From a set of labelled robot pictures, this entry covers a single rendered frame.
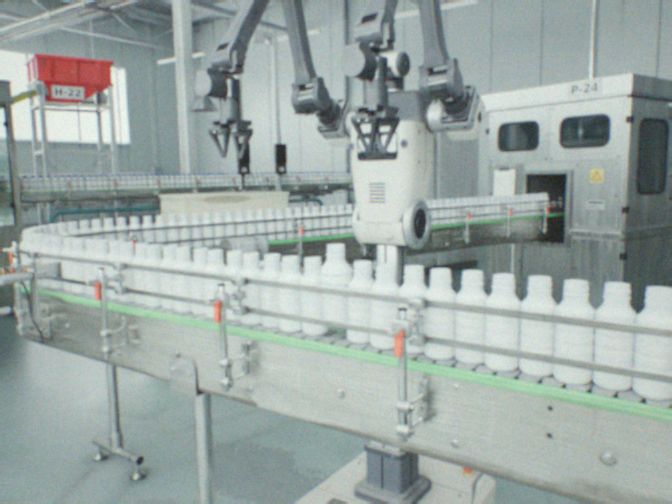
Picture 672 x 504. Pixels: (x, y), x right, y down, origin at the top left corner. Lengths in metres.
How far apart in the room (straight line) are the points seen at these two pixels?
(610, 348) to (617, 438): 0.13
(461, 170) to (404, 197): 6.43
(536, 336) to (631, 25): 12.53
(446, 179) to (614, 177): 3.66
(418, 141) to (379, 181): 0.17
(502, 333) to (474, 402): 0.13
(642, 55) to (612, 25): 0.86
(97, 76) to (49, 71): 0.55
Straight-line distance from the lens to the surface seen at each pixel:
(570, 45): 13.59
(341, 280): 1.18
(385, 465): 2.04
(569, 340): 1.00
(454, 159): 8.08
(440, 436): 1.12
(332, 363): 1.20
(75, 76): 7.96
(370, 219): 1.81
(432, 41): 1.65
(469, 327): 1.06
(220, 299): 1.29
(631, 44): 13.35
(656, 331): 0.97
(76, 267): 1.90
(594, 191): 4.73
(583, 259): 4.81
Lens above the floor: 1.34
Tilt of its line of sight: 8 degrees down
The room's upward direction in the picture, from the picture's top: 1 degrees counter-clockwise
